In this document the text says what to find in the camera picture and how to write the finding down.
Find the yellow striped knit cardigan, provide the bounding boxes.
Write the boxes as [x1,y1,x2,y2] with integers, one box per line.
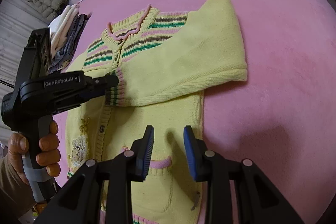
[66,0,247,223]

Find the person's left hand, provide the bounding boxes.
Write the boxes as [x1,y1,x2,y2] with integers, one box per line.
[7,120,62,185]

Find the white folded fleece garment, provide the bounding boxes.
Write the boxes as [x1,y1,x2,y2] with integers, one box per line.
[49,5,79,57]

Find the folded blue jeans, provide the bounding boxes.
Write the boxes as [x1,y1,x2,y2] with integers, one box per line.
[49,14,90,74]

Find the pink bed sheet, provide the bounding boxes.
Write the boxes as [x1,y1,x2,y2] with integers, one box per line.
[52,0,336,224]

